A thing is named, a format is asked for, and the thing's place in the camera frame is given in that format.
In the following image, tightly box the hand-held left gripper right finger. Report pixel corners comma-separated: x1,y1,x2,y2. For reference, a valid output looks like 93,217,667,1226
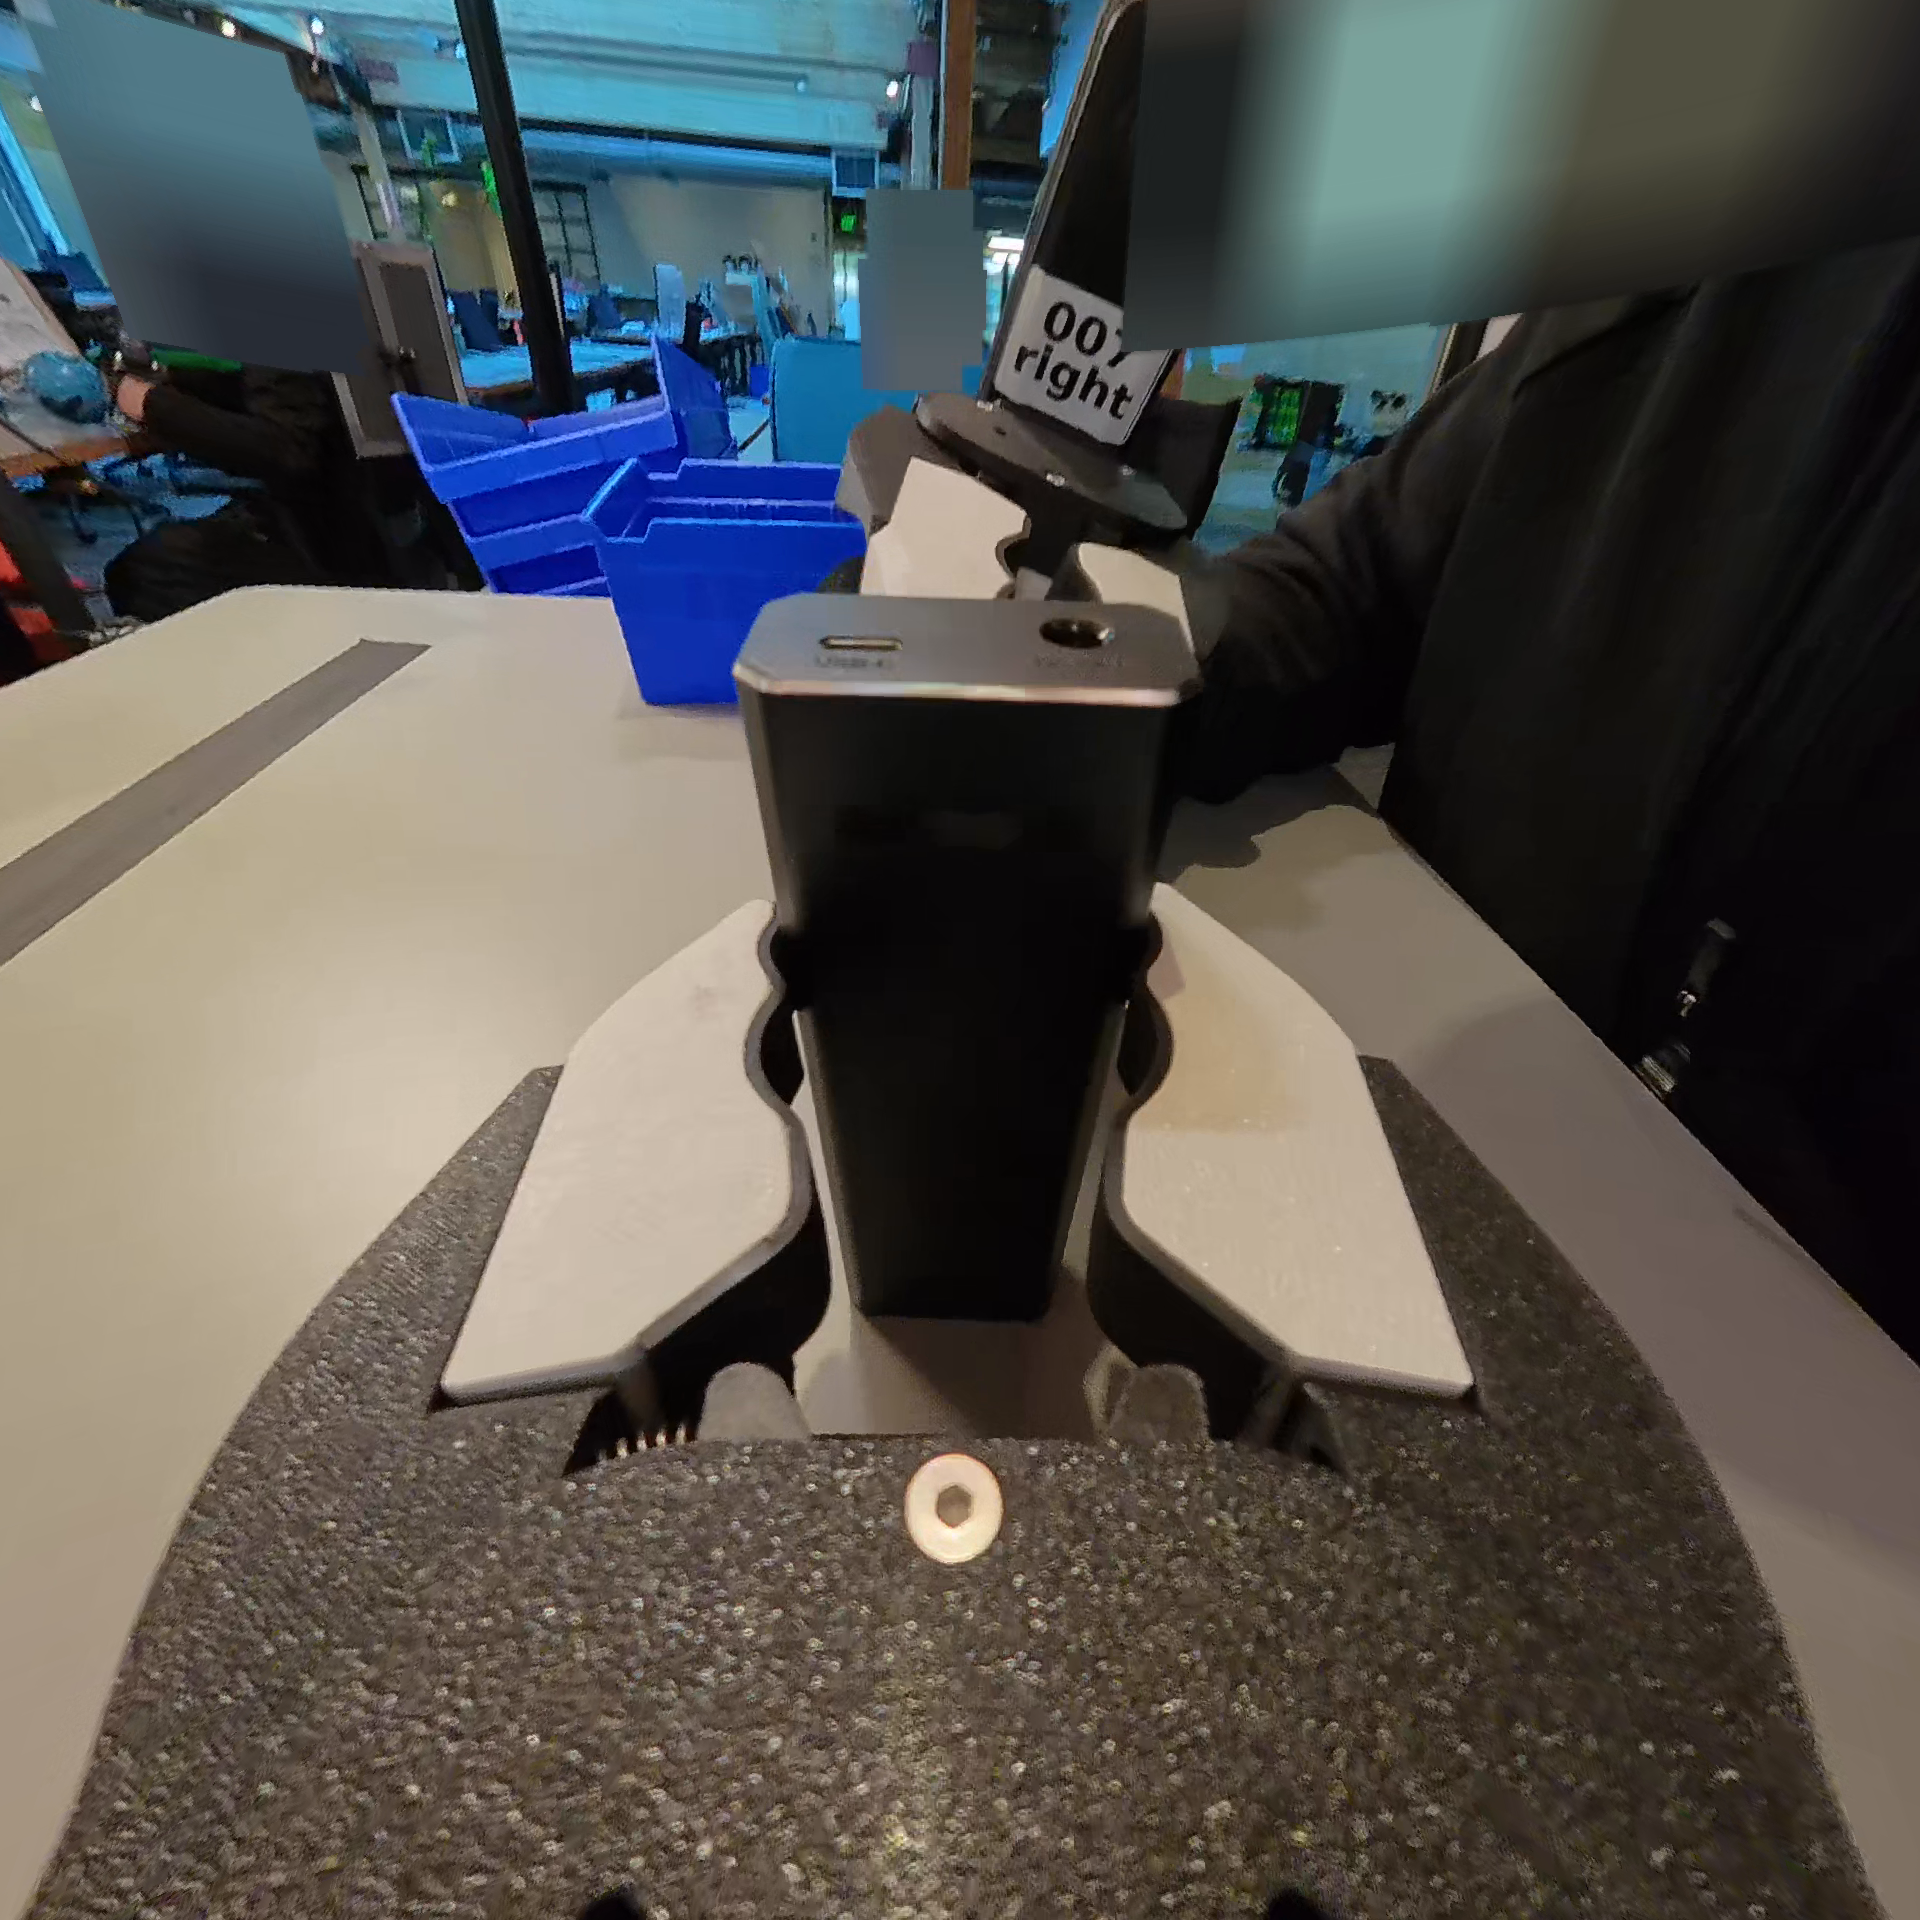
1091,889,1477,1443

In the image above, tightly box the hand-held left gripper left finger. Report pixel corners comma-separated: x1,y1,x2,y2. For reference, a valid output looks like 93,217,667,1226
443,901,832,1443

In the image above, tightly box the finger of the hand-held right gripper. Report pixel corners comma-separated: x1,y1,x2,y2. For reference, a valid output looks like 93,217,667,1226
1081,542,1188,619
864,457,1031,601

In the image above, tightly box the black power bank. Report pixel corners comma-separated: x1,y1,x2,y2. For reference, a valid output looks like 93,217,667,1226
732,592,1202,1326

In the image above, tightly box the person's right forearm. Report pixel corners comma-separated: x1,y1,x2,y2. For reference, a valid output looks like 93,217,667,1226
1170,450,1502,805

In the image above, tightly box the grey desk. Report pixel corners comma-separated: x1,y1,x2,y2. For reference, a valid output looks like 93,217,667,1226
0,584,1920,1920

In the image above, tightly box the blue partition panel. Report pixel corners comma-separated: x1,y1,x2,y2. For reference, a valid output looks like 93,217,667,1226
773,332,997,469

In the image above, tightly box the stack of blue bins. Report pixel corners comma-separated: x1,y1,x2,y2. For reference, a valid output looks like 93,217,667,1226
392,336,876,708

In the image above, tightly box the metal pole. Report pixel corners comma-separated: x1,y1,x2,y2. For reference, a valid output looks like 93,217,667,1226
451,0,580,414

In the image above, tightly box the person's torso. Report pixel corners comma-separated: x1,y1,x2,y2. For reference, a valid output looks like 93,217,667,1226
1351,241,1920,1360

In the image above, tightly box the grey framed panel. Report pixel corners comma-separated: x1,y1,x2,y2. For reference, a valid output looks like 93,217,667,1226
333,241,470,460

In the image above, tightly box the teal round object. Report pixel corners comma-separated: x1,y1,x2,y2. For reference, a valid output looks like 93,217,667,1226
7,349,111,426

